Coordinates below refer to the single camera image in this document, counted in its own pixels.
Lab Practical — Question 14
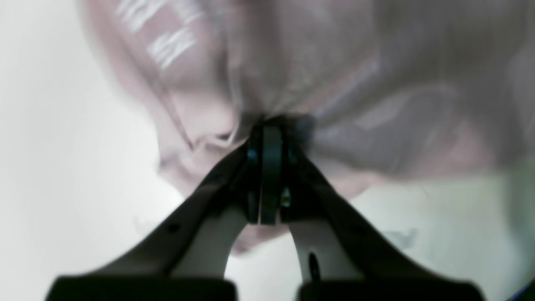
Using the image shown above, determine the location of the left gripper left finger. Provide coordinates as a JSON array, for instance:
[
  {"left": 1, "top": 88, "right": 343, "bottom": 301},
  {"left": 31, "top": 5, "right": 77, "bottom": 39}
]
[{"left": 46, "top": 126, "right": 262, "bottom": 301}]

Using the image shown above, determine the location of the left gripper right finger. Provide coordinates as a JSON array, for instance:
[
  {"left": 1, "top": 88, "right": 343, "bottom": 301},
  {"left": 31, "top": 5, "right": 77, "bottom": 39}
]
[{"left": 261, "top": 125, "right": 483, "bottom": 301}]

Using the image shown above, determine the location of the mauve pink T-shirt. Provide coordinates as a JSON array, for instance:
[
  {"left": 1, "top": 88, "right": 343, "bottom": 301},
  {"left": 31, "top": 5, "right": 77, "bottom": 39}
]
[{"left": 79, "top": 0, "right": 535, "bottom": 255}]

